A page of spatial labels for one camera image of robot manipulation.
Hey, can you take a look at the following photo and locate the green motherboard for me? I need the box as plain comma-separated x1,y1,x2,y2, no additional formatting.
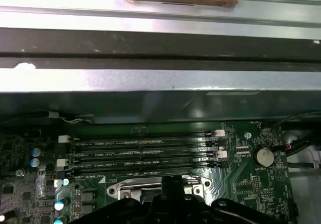
0,122,299,224

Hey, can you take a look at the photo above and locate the black open PC case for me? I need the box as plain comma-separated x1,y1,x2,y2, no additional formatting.
0,27,321,224

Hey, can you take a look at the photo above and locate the thin wire with white connector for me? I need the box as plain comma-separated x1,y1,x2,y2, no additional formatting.
0,109,88,124

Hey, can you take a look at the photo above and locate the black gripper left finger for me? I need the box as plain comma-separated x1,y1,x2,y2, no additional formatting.
67,176,176,224

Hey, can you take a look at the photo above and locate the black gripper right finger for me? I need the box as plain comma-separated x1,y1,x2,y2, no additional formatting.
173,176,284,224

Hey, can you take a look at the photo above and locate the CPU socket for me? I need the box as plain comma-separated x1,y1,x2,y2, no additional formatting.
106,175,213,202

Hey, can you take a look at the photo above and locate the metal socket cover frame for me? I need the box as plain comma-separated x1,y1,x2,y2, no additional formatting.
129,182,201,201

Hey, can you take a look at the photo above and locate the round coin battery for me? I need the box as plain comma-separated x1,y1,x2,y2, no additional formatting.
254,147,274,167

